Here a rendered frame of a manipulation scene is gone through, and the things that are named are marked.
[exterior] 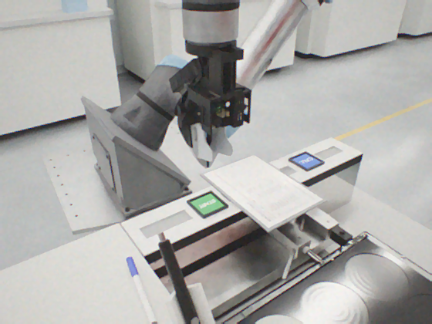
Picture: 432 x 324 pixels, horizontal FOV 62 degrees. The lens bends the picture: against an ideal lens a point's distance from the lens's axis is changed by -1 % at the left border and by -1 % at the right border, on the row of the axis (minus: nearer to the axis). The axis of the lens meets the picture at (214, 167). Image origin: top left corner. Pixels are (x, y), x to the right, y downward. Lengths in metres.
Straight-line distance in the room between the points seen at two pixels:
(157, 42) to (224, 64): 3.20
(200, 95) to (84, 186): 0.58
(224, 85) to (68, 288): 0.36
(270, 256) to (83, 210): 0.47
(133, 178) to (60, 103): 2.47
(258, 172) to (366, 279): 0.28
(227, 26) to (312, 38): 4.64
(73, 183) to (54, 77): 2.21
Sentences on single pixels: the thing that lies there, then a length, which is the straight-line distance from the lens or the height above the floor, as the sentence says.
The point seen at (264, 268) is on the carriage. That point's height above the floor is 0.88.
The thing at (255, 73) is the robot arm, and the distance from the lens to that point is 0.88.
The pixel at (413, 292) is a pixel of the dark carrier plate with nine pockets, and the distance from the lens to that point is 0.68.
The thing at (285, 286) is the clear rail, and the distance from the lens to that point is 0.62.
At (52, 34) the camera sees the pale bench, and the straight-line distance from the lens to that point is 3.12.
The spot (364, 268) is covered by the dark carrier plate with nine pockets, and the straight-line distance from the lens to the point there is 0.68.
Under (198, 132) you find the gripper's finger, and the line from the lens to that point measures 0.56.
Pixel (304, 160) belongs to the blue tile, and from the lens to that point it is 0.81.
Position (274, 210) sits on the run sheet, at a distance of 0.66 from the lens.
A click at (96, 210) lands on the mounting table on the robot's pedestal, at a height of 0.82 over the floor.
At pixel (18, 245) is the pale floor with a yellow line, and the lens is 2.20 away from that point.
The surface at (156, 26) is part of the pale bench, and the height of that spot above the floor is 0.67.
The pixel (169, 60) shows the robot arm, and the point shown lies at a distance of 0.93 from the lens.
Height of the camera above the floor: 1.37
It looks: 33 degrees down
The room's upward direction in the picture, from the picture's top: straight up
